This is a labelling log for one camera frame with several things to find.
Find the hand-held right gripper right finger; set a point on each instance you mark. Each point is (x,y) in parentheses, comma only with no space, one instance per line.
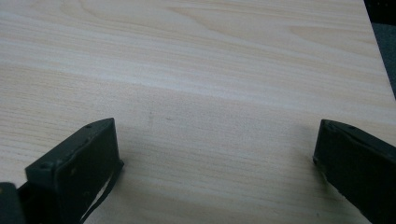
(358,168)

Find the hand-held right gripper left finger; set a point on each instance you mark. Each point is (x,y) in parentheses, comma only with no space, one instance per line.
(81,168)

